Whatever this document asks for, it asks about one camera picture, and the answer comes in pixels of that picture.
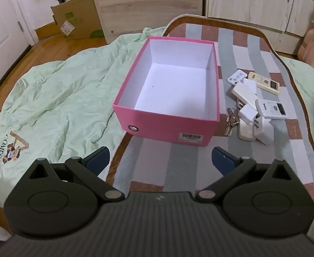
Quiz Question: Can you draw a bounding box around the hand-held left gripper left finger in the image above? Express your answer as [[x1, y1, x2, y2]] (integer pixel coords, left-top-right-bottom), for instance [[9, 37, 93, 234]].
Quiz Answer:
[[26, 146, 125, 202]]

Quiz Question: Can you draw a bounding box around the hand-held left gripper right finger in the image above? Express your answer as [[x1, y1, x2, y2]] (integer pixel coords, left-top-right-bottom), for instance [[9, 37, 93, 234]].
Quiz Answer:
[[195, 146, 294, 202]]

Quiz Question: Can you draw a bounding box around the white wall charger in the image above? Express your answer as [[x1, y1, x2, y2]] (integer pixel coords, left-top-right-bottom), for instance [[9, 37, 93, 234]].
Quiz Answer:
[[253, 116, 274, 145], [238, 123, 257, 141], [238, 104, 259, 127]]

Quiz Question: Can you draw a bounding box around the bunch of keys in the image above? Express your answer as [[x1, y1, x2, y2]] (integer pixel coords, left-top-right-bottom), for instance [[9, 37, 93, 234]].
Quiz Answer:
[[223, 108, 240, 137]]

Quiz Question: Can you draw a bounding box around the white air conditioner remote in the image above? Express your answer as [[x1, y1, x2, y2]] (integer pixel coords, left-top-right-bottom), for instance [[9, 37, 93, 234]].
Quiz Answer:
[[255, 99, 287, 119]]

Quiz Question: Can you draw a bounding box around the pink cardboard box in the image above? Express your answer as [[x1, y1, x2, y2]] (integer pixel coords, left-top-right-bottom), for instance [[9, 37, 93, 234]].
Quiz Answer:
[[112, 36, 221, 147]]

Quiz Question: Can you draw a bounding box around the white power adapter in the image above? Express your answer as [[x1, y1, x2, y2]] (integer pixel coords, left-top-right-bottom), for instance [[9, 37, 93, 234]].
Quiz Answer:
[[231, 82, 258, 105], [241, 78, 258, 97]]

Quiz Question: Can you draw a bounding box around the cream air conditioner remote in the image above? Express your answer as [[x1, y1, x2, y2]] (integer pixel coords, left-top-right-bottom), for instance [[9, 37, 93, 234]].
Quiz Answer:
[[247, 71, 281, 95]]

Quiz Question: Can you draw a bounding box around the thin white card remote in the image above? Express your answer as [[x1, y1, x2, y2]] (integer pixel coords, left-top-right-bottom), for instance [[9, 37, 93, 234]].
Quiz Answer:
[[227, 69, 248, 87]]

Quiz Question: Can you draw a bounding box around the striped mat with brown border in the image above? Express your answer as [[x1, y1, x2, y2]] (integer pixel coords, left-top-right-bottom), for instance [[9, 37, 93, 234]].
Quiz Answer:
[[105, 14, 314, 209]]

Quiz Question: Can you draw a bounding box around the light green blanket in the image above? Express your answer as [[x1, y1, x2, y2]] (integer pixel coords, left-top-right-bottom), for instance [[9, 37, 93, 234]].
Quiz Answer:
[[0, 26, 314, 233]]

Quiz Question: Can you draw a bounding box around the pink suitcase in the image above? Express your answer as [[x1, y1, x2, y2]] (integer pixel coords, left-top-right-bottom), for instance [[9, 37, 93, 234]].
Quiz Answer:
[[297, 25, 314, 77]]

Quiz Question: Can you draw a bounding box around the brown cardboard box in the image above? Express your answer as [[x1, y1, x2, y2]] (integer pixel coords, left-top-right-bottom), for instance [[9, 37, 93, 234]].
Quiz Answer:
[[51, 0, 105, 41]]

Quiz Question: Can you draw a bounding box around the white cabinet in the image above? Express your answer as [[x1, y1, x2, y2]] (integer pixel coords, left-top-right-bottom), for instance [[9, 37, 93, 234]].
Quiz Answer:
[[206, 0, 314, 57]]

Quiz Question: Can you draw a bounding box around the light wooden wardrobe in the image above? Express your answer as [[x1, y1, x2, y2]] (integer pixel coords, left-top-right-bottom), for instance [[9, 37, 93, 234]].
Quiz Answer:
[[89, 0, 204, 44]]

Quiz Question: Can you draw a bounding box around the white door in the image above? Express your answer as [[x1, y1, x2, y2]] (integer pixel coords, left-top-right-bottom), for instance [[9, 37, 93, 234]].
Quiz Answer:
[[0, 0, 36, 69]]

